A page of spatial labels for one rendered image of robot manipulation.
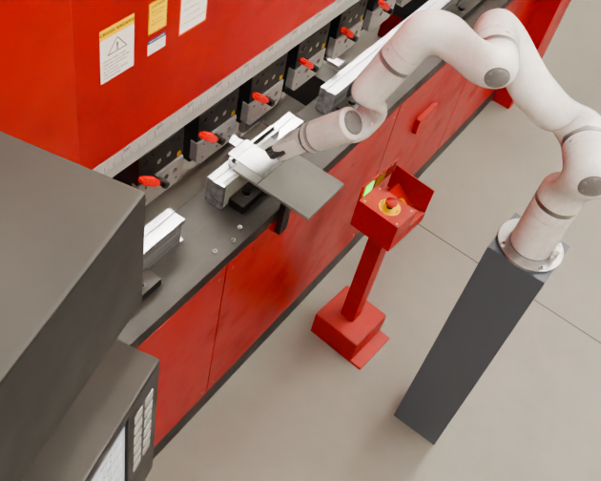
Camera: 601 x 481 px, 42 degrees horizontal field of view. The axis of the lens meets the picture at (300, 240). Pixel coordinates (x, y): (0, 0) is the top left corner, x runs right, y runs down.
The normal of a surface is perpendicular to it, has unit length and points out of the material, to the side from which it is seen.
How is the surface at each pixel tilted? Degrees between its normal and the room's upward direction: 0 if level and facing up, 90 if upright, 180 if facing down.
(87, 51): 90
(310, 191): 0
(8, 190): 0
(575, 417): 0
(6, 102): 90
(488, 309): 90
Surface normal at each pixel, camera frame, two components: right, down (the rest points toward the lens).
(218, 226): 0.17, -0.63
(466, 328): -0.59, 0.55
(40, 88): 0.80, 0.54
